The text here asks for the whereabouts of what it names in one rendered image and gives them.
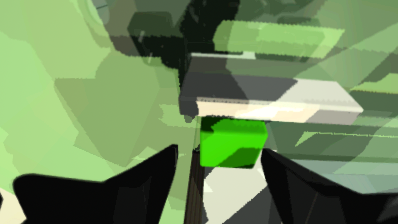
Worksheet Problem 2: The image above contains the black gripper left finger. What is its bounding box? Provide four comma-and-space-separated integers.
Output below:
12, 144, 178, 224

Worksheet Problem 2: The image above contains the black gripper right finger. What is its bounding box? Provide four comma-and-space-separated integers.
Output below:
261, 148, 398, 224

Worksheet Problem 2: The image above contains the small green block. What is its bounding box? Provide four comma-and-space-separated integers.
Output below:
200, 116, 268, 169

